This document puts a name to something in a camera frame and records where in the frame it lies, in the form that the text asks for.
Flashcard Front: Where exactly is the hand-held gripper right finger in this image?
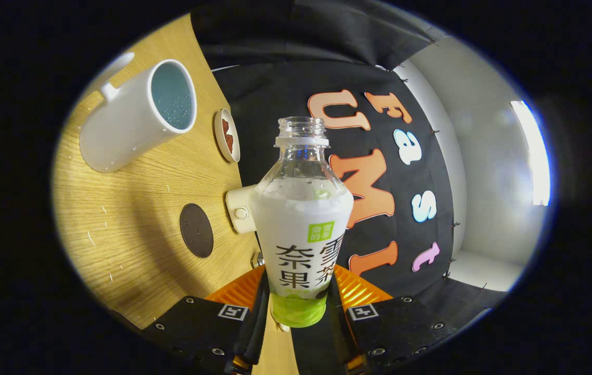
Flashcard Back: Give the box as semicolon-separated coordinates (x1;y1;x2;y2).
327;265;458;375

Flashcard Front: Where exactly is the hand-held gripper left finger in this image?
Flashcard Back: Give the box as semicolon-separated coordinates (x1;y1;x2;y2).
140;265;270;375

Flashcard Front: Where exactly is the dark round coaster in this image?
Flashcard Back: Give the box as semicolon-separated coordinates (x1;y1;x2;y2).
180;203;215;259

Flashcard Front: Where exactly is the clear juice bottle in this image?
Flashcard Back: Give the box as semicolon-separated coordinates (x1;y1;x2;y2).
250;117;355;329

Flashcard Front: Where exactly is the white cup with handle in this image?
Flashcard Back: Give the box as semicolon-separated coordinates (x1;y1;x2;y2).
79;51;198;173

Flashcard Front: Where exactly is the wooden table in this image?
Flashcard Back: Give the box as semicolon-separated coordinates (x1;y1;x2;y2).
51;13;301;375

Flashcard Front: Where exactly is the white toaster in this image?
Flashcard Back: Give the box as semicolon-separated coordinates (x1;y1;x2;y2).
225;184;260;234

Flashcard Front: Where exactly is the white round plate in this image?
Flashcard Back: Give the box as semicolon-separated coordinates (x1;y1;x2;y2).
213;108;241;164

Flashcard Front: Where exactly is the large ceiling light panel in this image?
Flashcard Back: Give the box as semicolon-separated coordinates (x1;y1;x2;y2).
510;100;551;207

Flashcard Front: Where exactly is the black backdrop cloth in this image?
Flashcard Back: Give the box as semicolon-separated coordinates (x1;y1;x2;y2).
190;0;507;375

